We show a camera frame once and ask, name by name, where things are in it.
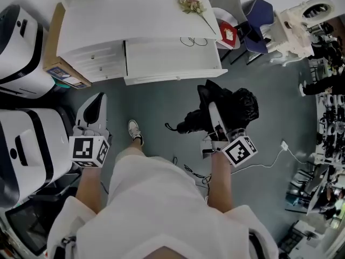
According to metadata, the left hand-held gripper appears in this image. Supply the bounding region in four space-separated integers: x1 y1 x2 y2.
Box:
68 92 111 169

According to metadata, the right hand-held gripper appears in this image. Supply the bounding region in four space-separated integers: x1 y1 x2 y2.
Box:
201 102 258 168

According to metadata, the black folding umbrella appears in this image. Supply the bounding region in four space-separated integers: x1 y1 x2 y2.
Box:
164 79 260 135

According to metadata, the white drawer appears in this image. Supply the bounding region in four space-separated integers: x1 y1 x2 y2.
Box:
123 37 229 86

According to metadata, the person's right forearm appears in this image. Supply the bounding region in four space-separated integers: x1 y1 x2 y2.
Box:
207 149 234 214

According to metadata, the person's left forearm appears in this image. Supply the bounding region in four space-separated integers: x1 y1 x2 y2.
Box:
75 165 102 214

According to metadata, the white desk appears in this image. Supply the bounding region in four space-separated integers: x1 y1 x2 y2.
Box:
56 0 229 86

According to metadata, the person's left white sneaker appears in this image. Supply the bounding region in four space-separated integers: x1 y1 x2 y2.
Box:
127 119 144 147

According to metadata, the person's left leg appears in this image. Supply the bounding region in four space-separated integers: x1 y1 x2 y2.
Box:
118 138 143 159

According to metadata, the white and black machine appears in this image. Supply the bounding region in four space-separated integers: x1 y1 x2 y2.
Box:
0 4 56 99
0 108 74 209

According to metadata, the brown cardboard box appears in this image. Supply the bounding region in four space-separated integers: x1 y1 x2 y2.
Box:
43 3 92 89

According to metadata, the red packet on chair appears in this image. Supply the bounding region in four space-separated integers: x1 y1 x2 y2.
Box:
218 21 238 49

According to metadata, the blue chair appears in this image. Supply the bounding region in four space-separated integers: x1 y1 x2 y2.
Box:
241 0 276 64

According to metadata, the person's white shirt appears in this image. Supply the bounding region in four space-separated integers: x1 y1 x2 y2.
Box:
47 147 280 259

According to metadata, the rack of equipment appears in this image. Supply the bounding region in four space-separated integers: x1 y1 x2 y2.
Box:
314 92 345 167

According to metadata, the white dressing table with mirror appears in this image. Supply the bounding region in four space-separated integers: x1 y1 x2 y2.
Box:
265 0 336 67

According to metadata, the pink flower bouquet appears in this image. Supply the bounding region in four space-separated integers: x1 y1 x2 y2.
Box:
177 0 217 35

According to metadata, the black framed screen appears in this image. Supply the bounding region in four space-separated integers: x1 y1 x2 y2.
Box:
4 204 55 256

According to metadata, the black floor cable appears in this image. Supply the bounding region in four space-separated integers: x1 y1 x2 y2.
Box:
172 156 212 189

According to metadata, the white charger with cable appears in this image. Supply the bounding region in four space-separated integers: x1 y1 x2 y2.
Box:
230 140 315 175

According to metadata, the thin black cable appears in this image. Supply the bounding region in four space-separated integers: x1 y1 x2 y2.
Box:
180 36 208 48

